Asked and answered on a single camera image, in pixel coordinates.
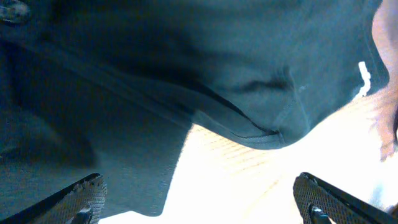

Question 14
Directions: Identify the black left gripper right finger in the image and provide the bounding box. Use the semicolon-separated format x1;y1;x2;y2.
293;172;397;224

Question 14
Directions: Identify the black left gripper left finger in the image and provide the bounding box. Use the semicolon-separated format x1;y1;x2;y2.
1;173;107;224

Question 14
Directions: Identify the black Sydrogen t-shirt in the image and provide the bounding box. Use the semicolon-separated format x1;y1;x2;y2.
1;0;390;222

